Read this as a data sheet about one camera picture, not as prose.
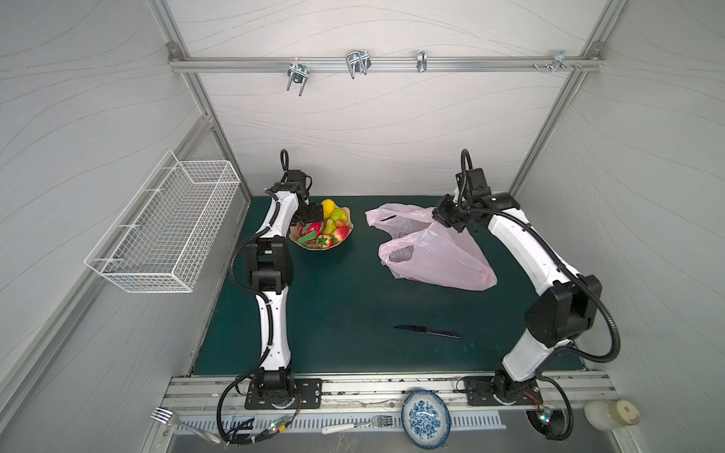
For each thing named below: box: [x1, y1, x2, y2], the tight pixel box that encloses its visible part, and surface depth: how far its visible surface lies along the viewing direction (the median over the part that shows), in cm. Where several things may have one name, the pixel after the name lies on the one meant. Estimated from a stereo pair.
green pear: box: [322, 218, 338, 235], surface depth 103 cm
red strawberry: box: [317, 235, 334, 249], surface depth 100 cm
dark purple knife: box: [393, 324, 463, 340], surface depth 87 cm
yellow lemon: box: [320, 198, 337, 219], surface depth 109 cm
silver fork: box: [149, 407, 222, 445], surface depth 70 cm
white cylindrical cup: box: [583, 399, 641, 432], surface depth 65 cm
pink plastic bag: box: [365, 202, 498, 292], surface depth 88 cm
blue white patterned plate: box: [401, 389, 452, 451], surface depth 70 cm
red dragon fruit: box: [302, 221, 324, 237], surface depth 100 cm
